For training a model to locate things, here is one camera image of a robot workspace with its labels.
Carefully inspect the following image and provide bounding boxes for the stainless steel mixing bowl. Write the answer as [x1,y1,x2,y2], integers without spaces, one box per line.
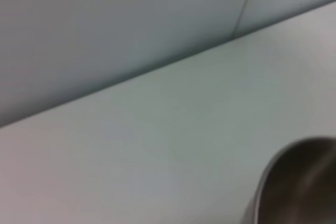
[243,136,336,224]

